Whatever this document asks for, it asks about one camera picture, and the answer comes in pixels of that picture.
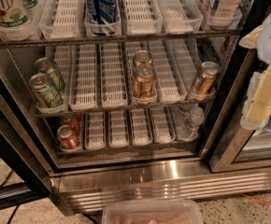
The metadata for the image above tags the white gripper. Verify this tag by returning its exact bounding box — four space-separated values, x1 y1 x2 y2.
239 13 271 130

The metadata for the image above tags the clear water bottle front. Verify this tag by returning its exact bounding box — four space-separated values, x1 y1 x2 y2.
178 106 205 142

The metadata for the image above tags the white labelled bottle right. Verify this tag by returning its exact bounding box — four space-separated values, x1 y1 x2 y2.
209 0 241 30

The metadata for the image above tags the right fridge glass door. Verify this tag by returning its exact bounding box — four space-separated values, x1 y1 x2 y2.
208 48 271 173

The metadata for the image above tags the blue Pepsi bottle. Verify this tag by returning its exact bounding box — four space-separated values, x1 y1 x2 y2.
85 0 121 36

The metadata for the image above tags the steel fridge base grille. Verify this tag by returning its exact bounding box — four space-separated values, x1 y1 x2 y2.
50 160 271 216

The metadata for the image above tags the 7UP bottle front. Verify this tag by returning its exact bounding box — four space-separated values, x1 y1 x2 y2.
0 0 29 28

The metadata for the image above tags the gold soda can right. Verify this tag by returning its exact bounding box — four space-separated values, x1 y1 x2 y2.
191 62 221 95

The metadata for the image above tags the gold soda can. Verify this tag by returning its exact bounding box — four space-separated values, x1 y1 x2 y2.
133 65 156 99
191 62 221 95
133 49 153 66

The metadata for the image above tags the gold soda can front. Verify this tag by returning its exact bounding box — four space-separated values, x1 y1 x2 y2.
133 65 156 99

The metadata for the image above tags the gold soda can rear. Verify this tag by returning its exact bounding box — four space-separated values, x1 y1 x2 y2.
133 49 153 66

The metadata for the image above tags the red soda can rear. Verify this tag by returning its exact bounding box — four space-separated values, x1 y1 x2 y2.
59 114 80 134

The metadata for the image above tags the red soda can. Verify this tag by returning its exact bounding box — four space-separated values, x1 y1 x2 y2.
57 125 80 152
59 114 80 134

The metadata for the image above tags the clear plastic food container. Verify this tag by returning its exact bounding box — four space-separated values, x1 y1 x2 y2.
102 200 204 224

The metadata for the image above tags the red soda can front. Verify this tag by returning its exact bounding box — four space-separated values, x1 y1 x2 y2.
57 125 80 152

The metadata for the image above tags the green soda can rear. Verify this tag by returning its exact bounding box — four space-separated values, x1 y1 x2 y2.
35 57 65 93

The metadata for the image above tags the green soda can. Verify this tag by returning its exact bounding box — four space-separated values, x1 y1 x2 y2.
35 57 65 93
28 73 64 108

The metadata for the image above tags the green soda can front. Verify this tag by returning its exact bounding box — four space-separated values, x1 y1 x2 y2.
28 73 64 108

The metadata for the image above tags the top wire fridge shelf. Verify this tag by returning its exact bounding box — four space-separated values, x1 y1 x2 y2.
0 29 241 49

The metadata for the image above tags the wire fridge shelf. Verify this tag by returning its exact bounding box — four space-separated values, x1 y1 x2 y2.
35 98 214 118
0 29 241 49

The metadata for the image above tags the middle wire fridge shelf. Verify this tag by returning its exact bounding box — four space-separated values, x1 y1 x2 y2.
35 98 214 118

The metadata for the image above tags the orange cable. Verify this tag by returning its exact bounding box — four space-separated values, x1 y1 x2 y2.
240 192 271 207

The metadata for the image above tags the left fridge door frame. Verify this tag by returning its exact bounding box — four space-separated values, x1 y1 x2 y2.
0 78 51 210

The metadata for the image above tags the black cable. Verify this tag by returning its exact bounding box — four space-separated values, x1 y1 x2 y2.
6 203 21 224

